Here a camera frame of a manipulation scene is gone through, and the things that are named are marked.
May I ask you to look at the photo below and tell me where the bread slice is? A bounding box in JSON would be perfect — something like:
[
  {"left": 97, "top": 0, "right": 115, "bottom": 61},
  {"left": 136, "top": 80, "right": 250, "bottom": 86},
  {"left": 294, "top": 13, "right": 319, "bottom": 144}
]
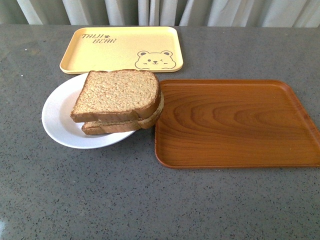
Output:
[
  {"left": 81, "top": 93, "right": 164, "bottom": 135},
  {"left": 70, "top": 69, "right": 161, "bottom": 123}
]

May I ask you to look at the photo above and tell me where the grey curtain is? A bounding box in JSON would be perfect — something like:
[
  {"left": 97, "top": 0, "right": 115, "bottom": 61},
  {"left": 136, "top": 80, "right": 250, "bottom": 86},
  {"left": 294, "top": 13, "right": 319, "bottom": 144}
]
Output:
[{"left": 0, "top": 0, "right": 320, "bottom": 28}]

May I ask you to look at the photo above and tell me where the yellow bear tray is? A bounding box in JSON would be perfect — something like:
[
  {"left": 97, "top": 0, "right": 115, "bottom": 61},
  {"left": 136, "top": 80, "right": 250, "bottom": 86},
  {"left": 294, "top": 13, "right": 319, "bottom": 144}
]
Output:
[{"left": 59, "top": 26, "right": 184, "bottom": 74}]

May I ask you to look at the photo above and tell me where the brown wooden tray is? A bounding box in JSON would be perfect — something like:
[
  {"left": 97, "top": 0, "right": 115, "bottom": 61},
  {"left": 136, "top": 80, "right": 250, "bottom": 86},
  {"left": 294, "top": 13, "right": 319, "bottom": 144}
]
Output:
[{"left": 155, "top": 79, "right": 320, "bottom": 169}]

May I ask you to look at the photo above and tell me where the white round plate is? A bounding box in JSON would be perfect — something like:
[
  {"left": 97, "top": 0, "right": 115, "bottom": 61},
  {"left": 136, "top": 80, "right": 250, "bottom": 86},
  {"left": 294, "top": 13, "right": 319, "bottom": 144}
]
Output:
[{"left": 41, "top": 73, "right": 134, "bottom": 149}]

